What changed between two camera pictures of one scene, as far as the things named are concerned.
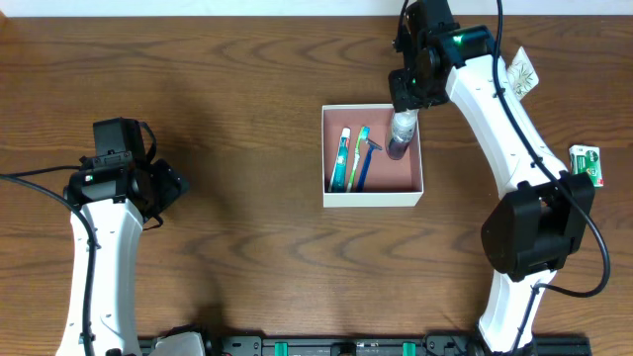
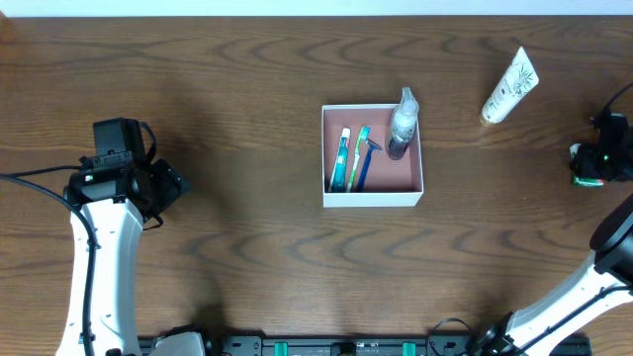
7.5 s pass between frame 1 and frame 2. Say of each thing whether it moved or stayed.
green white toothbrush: stayed
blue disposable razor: stayed
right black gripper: moved
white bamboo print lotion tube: stayed
